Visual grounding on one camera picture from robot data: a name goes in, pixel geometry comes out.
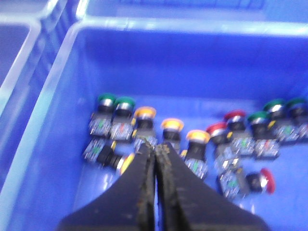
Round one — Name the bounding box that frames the blue plastic bin left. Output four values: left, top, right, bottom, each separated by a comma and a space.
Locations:
0, 18, 308, 231

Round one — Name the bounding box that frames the red push button lying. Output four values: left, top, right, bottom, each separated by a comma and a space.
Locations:
217, 167, 276, 201

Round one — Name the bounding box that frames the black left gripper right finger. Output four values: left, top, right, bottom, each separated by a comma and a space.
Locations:
155, 143, 270, 231

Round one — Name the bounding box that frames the yellow push button centre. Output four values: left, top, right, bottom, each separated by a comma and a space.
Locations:
161, 118, 184, 154

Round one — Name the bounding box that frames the yellow push button lying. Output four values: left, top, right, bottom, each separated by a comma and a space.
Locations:
82, 139, 135, 175

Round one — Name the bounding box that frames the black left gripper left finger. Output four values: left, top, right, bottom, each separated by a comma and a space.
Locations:
57, 143, 155, 231

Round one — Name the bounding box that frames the green push button right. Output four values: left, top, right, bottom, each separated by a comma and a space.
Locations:
247, 111, 280, 160

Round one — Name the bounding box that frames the green push button far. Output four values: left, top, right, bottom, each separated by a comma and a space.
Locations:
263, 99, 299, 145

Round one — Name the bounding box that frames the green push button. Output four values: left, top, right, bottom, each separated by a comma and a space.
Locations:
263, 99, 299, 145
89, 93, 116, 138
247, 111, 280, 160
110, 96, 135, 143

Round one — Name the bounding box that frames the green push button edge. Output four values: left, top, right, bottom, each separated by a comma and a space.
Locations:
286, 97, 308, 143

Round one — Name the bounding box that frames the yellow push button right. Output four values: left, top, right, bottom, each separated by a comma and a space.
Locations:
181, 129, 210, 180

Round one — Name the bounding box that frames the red push button rear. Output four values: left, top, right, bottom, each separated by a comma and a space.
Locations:
224, 109, 255, 157

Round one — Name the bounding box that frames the blue bin rear left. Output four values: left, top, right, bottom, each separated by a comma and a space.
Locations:
0, 0, 82, 116

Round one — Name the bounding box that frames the blue bin rear right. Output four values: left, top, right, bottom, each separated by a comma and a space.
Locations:
75, 0, 308, 23

